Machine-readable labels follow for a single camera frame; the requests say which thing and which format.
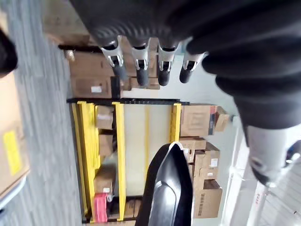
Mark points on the tilted small cardboard box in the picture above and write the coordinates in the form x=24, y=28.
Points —
x=221, y=120

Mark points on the tall cardboard box small label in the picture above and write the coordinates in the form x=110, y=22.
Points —
x=207, y=167

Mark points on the black metal shelf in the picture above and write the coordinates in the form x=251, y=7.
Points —
x=115, y=87

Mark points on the large cardboard box yellow label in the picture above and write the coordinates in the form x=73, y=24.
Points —
x=11, y=150

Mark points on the low dark cardboard box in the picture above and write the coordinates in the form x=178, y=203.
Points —
x=132, y=208

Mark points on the plain brown cardboard box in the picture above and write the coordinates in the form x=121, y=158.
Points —
x=90, y=64

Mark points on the flat cardboard box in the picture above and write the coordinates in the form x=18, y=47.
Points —
x=195, y=143

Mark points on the black sole-shaped part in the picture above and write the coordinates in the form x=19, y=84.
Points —
x=169, y=188

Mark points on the cardboard box white label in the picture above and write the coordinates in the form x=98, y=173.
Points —
x=89, y=87

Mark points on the big tan cardboard box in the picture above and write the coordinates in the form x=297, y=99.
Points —
x=63, y=23

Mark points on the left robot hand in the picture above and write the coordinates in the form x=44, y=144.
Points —
x=211, y=21

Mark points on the black rounded robot part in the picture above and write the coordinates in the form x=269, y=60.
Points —
x=7, y=56

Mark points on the yellow metal shelf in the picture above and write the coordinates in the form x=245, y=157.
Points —
x=121, y=153

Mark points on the cardboard box red side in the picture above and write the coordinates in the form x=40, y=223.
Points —
x=196, y=120

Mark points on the cardboard box black print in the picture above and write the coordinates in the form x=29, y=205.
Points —
x=208, y=202

